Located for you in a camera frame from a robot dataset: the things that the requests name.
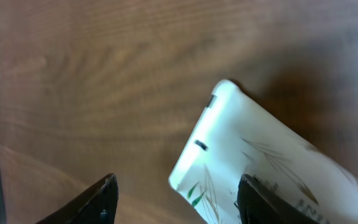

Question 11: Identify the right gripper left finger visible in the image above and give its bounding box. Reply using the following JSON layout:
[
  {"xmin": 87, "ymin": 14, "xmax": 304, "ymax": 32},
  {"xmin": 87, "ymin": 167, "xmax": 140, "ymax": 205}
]
[{"xmin": 37, "ymin": 173, "xmax": 119, "ymax": 224}]

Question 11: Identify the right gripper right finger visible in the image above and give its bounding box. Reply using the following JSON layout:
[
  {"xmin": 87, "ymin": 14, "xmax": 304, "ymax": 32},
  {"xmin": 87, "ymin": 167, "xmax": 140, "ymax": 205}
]
[{"xmin": 237, "ymin": 174, "xmax": 317, "ymax": 224}]

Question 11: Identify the white tube gold cap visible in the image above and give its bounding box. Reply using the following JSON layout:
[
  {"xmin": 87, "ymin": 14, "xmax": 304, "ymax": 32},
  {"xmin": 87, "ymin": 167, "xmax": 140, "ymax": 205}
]
[{"xmin": 168, "ymin": 80, "xmax": 358, "ymax": 223}]

